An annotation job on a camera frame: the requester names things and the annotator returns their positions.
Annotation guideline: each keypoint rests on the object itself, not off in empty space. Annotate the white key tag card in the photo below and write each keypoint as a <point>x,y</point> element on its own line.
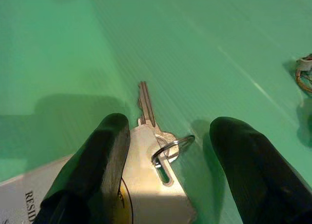
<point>146,185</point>

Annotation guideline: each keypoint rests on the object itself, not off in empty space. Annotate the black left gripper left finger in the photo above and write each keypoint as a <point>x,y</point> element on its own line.
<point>85,172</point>

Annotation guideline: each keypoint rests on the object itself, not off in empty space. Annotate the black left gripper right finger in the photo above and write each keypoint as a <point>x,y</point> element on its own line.
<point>256,172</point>

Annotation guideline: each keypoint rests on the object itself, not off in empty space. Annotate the silver key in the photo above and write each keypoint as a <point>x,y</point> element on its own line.
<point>147,104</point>

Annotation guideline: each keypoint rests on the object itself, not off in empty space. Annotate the green corrugated plastic board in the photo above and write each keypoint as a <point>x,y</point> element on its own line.
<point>170,38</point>

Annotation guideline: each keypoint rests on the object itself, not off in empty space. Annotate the key bunch with grey fob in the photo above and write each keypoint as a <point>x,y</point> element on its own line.
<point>303,64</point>

